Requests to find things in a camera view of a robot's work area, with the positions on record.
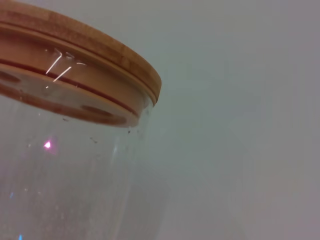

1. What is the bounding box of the round wooden jar lid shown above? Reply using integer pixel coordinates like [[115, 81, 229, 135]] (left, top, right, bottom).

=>
[[0, 0, 163, 129]]

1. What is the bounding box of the clear glass water dispenser jar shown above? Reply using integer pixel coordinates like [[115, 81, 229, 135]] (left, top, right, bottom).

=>
[[0, 99, 155, 240]]

